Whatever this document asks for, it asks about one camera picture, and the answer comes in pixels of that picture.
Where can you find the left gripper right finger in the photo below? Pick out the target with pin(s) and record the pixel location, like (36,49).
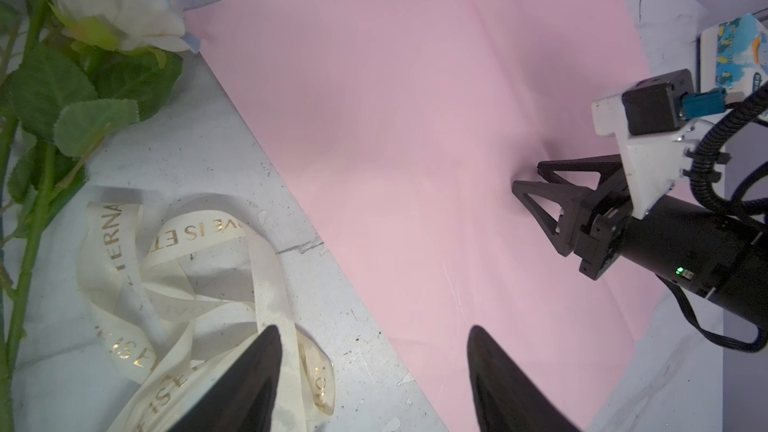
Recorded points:
(505,399)

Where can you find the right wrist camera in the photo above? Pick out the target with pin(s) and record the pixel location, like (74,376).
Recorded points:
(657,123)

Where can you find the tissue pack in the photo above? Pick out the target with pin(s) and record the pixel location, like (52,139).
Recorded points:
(733,56)

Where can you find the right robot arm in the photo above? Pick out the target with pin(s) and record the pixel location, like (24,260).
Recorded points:
(698,242)

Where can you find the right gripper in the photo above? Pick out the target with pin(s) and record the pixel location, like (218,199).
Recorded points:
(591,221)

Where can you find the pink purple wrapping paper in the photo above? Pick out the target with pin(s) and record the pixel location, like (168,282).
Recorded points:
(398,126)

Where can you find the cream printed ribbon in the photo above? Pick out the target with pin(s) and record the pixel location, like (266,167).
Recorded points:
(177,319)

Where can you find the white blue fake rose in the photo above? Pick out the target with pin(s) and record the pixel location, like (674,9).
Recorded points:
(73,73)

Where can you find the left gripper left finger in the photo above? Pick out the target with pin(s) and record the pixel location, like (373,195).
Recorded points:
(243,399)

